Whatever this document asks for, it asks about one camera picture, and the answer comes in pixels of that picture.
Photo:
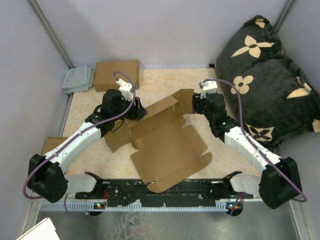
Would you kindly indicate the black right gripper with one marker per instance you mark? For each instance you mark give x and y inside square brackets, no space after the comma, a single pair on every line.
[196,102]

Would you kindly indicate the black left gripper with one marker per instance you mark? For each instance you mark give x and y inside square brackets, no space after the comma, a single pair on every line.
[138,112]

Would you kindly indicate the brown cardboard box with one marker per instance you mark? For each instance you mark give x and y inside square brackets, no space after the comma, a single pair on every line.
[104,78]
[168,150]

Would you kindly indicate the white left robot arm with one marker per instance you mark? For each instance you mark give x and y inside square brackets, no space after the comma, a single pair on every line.
[46,173]

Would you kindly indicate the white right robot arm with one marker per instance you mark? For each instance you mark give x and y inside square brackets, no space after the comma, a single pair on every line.
[278,181]

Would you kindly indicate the folded brown cardboard box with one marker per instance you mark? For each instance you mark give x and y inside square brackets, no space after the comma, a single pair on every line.
[104,78]

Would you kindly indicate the grey folded cloth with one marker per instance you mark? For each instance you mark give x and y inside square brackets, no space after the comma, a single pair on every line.
[79,79]

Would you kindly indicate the black floral pillow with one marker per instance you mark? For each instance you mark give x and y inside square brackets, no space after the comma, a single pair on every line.
[264,87]

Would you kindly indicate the white board corner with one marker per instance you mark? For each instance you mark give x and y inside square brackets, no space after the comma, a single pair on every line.
[44,230]

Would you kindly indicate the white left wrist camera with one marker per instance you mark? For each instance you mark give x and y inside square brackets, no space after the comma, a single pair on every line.
[126,89]

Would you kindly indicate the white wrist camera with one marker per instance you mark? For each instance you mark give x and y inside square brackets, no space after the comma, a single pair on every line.
[126,89]
[208,86]

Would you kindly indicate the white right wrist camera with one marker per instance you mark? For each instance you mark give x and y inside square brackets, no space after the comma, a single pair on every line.
[208,86]

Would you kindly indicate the aluminium frame rail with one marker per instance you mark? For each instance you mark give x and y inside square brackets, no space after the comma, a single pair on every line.
[79,220]

